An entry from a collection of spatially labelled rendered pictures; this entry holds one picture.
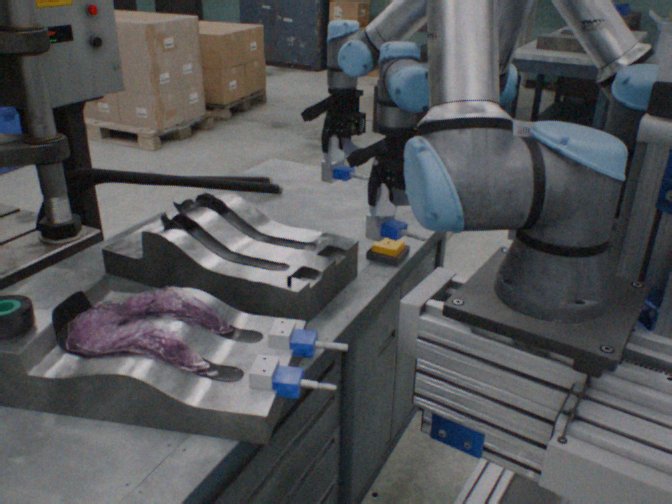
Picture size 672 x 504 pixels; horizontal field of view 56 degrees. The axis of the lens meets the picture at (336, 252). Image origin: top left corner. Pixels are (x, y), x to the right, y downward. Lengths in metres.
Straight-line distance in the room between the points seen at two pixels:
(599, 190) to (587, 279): 0.12
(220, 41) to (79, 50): 3.99
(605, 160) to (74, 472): 0.81
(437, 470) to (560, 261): 1.35
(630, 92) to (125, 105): 4.46
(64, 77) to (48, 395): 0.98
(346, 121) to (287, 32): 6.85
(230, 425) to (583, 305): 0.52
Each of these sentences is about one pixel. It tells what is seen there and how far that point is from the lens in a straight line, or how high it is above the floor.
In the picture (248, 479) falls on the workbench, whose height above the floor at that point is 0.60.
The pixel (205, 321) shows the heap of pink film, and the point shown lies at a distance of 1.10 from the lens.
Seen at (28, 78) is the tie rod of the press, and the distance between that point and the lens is 1.61.
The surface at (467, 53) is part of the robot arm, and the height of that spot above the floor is 1.35.
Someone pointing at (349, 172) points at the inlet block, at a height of 0.94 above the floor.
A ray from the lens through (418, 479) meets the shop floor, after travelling 2.06.
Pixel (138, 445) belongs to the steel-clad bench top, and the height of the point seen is 0.80.
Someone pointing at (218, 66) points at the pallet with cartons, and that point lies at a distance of 5.84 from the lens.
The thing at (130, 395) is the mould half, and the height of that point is 0.86.
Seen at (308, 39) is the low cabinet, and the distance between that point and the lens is 8.23.
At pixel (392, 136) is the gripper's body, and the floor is 1.14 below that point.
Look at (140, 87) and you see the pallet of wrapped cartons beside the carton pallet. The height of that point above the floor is 0.46.
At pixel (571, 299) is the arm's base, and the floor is 1.07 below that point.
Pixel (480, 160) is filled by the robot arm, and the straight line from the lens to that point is 0.75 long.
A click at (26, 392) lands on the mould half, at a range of 1.10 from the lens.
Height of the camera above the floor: 1.47
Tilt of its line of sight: 26 degrees down
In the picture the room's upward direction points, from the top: 1 degrees clockwise
